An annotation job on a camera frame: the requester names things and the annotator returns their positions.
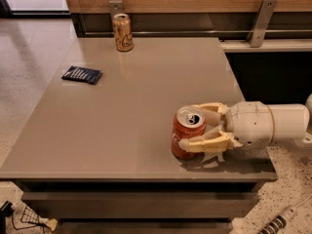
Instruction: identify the orange soda can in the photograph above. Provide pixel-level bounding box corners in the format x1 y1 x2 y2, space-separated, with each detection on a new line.
112 13 134 52

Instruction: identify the right metal wall bracket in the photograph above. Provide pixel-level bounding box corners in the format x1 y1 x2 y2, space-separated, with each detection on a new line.
248 0 278 48

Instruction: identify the black wire basket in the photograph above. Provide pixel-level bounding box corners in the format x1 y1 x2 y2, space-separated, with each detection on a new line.
20 206 47 228

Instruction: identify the black device with cable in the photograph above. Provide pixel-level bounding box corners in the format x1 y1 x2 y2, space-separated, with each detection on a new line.
0 201 14 234

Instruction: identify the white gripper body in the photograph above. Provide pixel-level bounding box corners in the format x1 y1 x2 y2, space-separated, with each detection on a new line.
225 101 274 146

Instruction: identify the grey drawer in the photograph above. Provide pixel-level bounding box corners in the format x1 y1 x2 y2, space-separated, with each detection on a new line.
22 192 258 219
55 221 232 234

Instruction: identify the white power strip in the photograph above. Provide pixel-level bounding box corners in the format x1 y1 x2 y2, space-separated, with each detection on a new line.
257 194 312 234

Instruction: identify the dark blue snack packet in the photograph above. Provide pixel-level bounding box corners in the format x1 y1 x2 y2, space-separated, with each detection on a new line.
61 65 102 85

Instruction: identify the metal wall bracket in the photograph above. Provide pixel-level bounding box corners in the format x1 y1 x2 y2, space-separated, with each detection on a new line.
108 0 124 20
248 0 278 48

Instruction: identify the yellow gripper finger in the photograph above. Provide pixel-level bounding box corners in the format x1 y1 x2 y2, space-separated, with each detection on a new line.
195 102 229 127
178 127 243 153

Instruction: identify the grey upper drawer front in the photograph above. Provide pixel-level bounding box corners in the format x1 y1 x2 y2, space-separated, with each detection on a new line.
22 192 258 219

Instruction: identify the left metal wall bracket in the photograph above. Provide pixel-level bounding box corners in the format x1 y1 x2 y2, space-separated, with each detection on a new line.
108 0 124 20

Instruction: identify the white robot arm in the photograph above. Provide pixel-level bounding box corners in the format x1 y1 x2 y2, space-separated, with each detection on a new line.
175 101 311 154

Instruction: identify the grey lower drawer front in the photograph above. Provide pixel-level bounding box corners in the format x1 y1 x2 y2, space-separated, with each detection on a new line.
55 221 232 234

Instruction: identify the red coke can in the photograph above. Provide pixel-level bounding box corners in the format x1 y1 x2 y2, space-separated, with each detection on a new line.
172 106 207 160

